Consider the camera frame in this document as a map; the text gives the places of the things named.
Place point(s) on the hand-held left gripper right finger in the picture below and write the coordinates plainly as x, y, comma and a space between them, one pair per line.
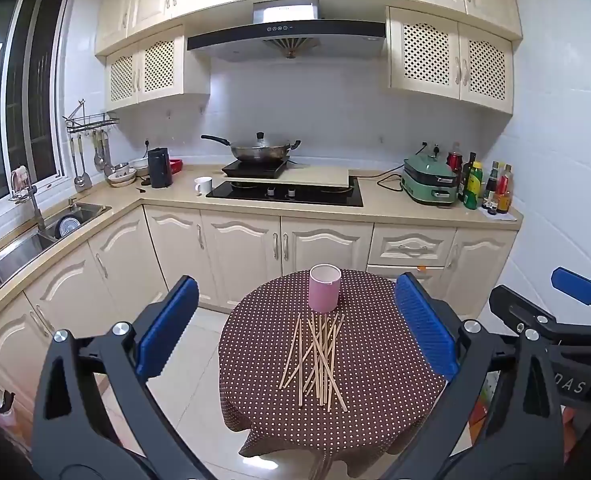
425, 325

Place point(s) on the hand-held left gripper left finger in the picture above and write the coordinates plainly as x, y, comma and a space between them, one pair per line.
170, 330

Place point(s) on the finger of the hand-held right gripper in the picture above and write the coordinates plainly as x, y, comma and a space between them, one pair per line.
573, 282
513, 305

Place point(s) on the pink cup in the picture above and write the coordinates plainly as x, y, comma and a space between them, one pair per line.
324, 295

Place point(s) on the pile of wooden chopsticks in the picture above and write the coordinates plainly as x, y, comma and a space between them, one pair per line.
320, 355

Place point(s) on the brown polka dot tablecloth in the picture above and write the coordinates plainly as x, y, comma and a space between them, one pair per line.
375, 360

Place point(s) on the cream plain drawer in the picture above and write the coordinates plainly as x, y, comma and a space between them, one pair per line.
390, 271

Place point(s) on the cream carved drawer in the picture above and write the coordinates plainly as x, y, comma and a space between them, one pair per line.
410, 246

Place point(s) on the white paper sheet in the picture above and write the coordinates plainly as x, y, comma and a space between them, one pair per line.
505, 216

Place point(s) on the cardboard box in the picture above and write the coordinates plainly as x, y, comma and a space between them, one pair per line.
481, 405

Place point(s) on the red label sauce bottle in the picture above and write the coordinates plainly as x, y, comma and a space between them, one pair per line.
504, 192

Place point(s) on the dark soy sauce bottle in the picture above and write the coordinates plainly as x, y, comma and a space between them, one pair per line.
491, 187

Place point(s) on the green bottle yellow cap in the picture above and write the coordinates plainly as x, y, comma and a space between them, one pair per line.
474, 187

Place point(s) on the dark green oil bottle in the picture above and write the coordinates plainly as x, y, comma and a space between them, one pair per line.
468, 175

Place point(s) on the green electric cooker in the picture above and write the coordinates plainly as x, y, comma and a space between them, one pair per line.
430, 180

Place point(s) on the round steel pot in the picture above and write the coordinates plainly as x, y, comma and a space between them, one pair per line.
68, 226

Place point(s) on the white mug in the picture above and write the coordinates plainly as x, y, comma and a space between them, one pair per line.
204, 186

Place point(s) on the red drink bottle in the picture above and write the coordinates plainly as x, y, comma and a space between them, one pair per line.
455, 162

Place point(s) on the white bowl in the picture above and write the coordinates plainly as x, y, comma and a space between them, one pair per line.
122, 180

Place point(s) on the black electric kettle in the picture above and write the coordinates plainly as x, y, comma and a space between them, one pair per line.
159, 170

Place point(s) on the black glass gas hob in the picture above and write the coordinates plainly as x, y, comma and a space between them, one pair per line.
325, 197

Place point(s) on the red box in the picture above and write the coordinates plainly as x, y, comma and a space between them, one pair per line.
176, 166

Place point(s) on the steel sink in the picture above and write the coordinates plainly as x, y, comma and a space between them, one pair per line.
20, 255

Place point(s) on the steel bowl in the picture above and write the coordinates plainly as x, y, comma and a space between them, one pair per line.
121, 167

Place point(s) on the slotted steel ladle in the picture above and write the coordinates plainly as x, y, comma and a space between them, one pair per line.
80, 179

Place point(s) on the steel faucet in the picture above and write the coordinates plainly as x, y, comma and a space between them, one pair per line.
36, 210

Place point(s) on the black induction cooker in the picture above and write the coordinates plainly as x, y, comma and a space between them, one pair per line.
250, 167

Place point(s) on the wooden cutting board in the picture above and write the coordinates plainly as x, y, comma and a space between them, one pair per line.
315, 176

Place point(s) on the steel wok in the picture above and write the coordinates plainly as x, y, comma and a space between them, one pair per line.
260, 154

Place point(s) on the glass wok lid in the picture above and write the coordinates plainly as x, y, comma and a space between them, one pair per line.
260, 142

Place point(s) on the cream lattice door cabinet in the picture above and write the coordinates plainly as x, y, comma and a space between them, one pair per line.
450, 55
155, 65

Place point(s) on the dark framed window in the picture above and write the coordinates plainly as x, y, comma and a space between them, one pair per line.
25, 90

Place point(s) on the range hood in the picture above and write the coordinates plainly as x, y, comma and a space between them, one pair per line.
285, 40

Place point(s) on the wall socket with plug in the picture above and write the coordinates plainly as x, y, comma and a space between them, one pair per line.
429, 149

